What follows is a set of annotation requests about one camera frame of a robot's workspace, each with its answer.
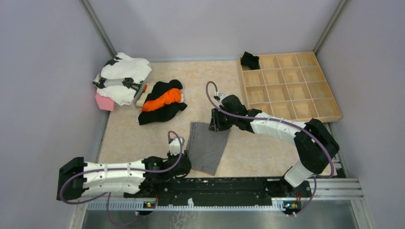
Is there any black boxer underwear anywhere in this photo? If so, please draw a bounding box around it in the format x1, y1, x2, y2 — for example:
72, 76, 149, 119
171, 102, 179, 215
240, 52, 260, 70

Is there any white black clothes pile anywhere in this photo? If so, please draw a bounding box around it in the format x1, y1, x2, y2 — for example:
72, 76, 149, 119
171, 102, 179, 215
92, 52, 152, 106

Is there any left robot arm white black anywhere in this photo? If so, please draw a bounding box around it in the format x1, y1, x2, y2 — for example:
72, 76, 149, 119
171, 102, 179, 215
56, 137, 191, 204

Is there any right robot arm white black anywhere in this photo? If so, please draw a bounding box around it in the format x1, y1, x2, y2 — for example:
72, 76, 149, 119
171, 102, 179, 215
210, 92, 340, 197

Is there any wooden compartment tray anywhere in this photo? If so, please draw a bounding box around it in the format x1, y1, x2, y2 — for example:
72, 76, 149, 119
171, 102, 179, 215
237, 52, 342, 123

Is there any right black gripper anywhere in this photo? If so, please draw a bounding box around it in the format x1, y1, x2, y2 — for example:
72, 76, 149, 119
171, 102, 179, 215
208, 107, 237, 132

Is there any orange underwear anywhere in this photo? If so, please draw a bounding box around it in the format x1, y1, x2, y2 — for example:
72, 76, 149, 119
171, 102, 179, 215
141, 88, 184, 112

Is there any pink cloth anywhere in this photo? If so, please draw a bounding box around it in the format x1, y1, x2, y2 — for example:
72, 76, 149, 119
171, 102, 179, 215
95, 93, 115, 112

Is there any black metal base rail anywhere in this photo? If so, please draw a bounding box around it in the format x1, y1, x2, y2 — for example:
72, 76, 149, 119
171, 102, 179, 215
85, 177, 363, 215

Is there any white perforated basket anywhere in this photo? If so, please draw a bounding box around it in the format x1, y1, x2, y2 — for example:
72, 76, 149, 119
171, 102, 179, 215
116, 73, 152, 110

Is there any grey striped underwear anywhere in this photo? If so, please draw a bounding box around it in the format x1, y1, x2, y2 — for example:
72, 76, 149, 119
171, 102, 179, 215
186, 122, 231, 176

